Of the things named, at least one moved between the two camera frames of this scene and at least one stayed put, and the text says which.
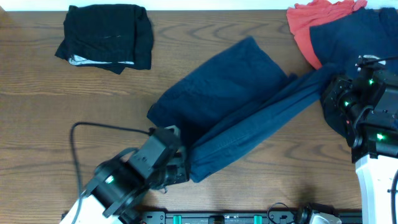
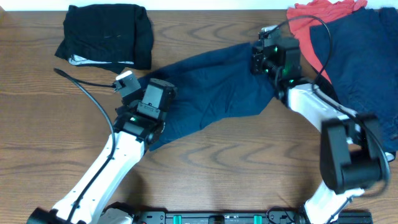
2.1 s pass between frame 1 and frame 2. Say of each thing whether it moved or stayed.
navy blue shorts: moved
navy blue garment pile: stayed
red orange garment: stayed
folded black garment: stayed
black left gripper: moved
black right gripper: moved
